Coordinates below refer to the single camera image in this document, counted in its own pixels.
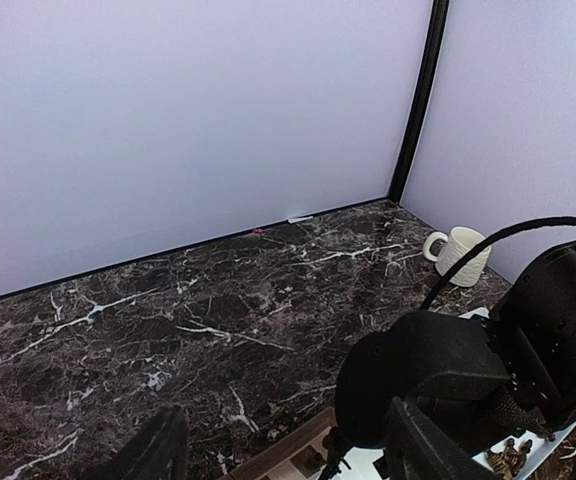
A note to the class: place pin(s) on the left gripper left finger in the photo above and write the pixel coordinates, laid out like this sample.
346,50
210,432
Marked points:
160,447

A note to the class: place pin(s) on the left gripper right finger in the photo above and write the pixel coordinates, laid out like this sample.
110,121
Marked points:
416,448

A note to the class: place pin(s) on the wooden chess board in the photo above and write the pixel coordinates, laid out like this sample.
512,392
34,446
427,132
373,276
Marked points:
299,455

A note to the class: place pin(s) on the dark chess pieces pile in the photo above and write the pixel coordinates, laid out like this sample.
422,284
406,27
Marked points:
507,463

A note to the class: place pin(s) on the right black frame post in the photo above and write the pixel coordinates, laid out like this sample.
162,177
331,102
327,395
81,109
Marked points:
420,100

